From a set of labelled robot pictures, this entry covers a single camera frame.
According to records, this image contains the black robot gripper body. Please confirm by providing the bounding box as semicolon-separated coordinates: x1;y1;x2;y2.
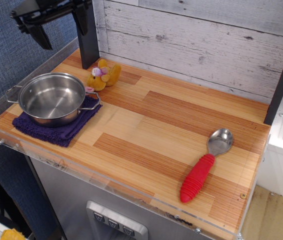
9;0;94;28

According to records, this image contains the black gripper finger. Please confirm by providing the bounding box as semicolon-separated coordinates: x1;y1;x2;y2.
21;24;53;50
72;2;89;36

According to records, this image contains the yellow plush bunny toy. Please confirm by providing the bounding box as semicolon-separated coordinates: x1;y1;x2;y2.
85;59;122;92

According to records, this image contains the stainless steel pot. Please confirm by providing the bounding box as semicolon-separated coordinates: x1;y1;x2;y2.
5;72;101;128

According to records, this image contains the purple folded cloth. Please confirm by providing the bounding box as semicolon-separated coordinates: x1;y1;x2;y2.
12;103;102;148

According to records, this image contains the silver toy fridge front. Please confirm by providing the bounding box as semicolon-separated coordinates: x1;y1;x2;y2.
30;158;208;240

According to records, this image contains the clear acrylic edge guard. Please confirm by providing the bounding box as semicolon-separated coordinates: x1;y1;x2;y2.
0;118;267;240

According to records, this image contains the silver dispenser button panel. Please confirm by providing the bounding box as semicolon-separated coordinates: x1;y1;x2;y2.
86;200;149;240

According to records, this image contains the yellow object at corner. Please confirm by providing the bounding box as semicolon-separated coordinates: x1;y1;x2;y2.
0;228;26;240

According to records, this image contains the red handled metal scoop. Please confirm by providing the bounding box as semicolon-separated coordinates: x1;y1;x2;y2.
179;128;233;203

